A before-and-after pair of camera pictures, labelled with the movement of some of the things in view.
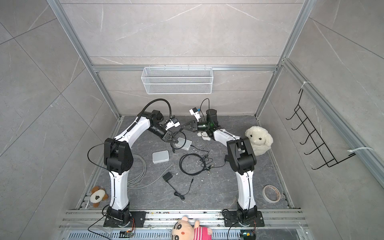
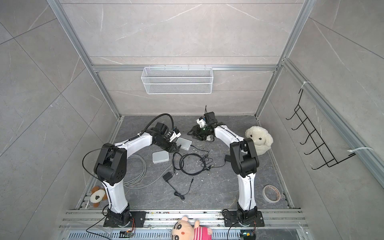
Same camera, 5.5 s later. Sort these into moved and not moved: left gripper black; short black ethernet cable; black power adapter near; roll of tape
Moved: left gripper black; short black ethernet cable
Not moved: roll of tape; black power adapter near
